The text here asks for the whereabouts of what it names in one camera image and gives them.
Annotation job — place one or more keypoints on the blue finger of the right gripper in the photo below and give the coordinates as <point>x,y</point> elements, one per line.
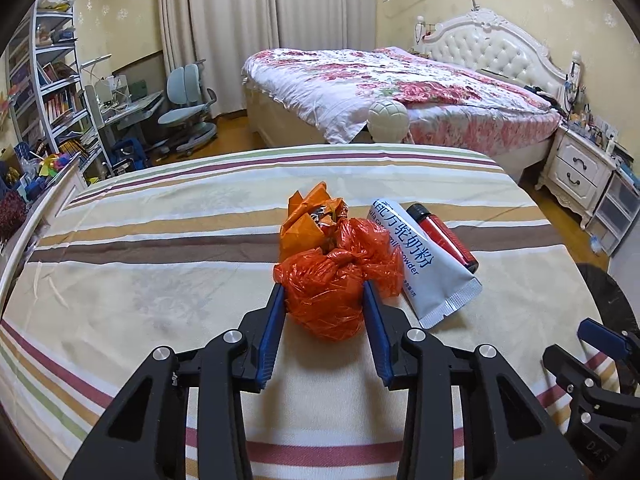
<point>571,375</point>
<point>613,344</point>

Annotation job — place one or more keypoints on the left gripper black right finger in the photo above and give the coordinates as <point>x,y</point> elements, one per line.
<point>385,327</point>

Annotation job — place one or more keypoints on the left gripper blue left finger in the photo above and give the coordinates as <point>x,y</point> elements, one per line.
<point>262,330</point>

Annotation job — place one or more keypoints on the orange plastic bag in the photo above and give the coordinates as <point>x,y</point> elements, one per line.
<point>324,292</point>

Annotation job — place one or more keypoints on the black lined trash bin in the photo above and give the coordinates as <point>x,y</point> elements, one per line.
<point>613,306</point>

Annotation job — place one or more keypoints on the white milk powder pouch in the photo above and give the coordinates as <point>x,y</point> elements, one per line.
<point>435,283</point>

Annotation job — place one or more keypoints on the orange crumpled wrapper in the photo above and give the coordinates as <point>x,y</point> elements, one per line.
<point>312,222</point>

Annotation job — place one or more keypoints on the red bottle black cap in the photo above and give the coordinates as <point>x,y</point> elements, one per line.
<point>440,234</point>

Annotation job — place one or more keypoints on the striped bed sheet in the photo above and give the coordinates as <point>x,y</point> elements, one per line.
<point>177,254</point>

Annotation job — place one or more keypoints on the clear plastic drawer unit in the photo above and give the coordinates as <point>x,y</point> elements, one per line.
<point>615,214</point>

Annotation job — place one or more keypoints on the white nightstand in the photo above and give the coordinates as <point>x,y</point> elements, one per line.
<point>576,172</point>

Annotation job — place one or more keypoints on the white round bedpost knob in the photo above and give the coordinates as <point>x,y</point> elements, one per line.
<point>388,121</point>

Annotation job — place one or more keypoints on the floral bed quilt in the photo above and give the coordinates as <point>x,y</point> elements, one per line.
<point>448,105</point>

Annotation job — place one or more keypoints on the light blue desk chair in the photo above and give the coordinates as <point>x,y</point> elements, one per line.
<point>190,117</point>

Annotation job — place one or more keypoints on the white study desk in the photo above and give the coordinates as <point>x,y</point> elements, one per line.
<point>117,118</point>

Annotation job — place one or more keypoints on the white tufted headboard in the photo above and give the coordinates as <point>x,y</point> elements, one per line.
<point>485,41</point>

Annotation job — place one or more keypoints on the white bookshelf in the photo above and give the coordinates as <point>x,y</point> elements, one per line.
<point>49,106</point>

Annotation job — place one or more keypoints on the beige curtains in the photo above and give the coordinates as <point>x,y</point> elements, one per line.
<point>223,34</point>

